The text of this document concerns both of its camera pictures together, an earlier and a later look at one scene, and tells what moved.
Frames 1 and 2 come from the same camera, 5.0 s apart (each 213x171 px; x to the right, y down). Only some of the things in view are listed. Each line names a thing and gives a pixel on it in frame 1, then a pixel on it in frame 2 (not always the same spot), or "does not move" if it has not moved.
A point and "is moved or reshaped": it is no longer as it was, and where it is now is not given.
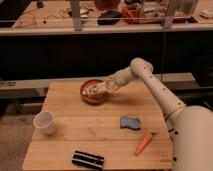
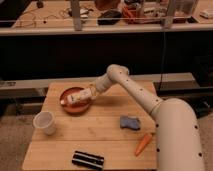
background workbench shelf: [112, 16] does not move
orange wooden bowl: [92, 98] to [75, 107]
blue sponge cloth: [130, 123] does not move
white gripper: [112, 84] to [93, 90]
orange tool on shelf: [128, 12] does not move
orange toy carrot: [146, 139] does not move
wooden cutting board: [127, 130] does not move
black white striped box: [88, 160] does not move
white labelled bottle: [96, 89] is moved or reshaped
